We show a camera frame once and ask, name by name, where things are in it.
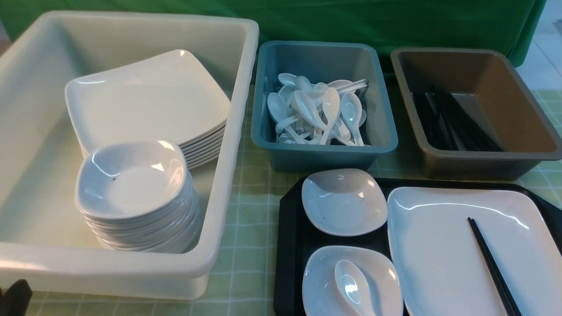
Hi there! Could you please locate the black serving tray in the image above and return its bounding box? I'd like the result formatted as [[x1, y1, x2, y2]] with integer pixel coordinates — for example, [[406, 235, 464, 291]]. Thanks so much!
[[274, 178, 561, 316]]

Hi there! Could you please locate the stack of white small bowls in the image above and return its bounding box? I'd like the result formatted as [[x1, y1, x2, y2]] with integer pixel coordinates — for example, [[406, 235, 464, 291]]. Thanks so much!
[[75, 140, 203, 254]]

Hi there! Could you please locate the bundle of black chopsticks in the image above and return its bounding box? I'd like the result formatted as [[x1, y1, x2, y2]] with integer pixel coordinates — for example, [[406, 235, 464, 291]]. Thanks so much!
[[411, 86, 503, 152]]

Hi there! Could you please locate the large white plastic tub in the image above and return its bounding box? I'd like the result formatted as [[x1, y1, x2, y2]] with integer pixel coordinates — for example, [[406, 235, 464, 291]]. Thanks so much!
[[0, 11, 259, 300]]

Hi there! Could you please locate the white ceramic spoon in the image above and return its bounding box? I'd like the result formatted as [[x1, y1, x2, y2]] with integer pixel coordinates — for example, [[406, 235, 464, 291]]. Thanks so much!
[[335, 260, 376, 316]]

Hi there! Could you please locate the stack of white square plates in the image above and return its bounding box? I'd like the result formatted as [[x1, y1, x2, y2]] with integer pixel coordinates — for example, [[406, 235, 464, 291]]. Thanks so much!
[[65, 50, 231, 169]]

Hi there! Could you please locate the green checkered tablecloth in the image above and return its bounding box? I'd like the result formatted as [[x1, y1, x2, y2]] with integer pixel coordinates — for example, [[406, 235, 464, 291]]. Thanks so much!
[[26, 87, 561, 316]]

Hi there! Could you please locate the white small bowl front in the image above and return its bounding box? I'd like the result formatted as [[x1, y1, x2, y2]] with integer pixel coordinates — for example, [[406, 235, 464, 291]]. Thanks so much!
[[302, 245, 404, 316]]

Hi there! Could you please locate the brown plastic bin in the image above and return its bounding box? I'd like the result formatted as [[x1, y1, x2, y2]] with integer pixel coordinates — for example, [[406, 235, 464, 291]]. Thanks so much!
[[391, 47, 561, 180]]

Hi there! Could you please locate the large white square plate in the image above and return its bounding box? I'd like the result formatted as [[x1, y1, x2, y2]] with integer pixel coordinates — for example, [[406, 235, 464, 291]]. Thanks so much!
[[387, 187, 562, 316]]

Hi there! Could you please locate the white small bowl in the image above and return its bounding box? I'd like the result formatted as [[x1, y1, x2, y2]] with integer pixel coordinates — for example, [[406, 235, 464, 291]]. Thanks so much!
[[302, 245, 404, 316], [301, 169, 388, 237]]

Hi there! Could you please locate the dark object bottom left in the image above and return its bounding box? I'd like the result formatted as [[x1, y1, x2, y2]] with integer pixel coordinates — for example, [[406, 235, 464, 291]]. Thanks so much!
[[0, 279, 33, 316]]

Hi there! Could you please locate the black chopstick pair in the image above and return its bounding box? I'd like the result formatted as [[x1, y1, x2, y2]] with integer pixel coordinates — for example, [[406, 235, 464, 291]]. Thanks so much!
[[467, 217, 521, 316]]

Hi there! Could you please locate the pile of white spoons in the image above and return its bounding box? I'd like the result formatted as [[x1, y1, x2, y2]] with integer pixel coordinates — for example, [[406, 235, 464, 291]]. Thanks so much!
[[266, 73, 368, 146]]

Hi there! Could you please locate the teal plastic bin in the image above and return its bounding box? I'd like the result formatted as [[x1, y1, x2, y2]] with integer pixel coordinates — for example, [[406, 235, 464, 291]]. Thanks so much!
[[251, 40, 399, 174]]

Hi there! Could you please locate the green backdrop cloth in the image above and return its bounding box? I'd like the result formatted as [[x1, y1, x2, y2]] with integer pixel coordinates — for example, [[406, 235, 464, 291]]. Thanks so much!
[[0, 0, 546, 72]]

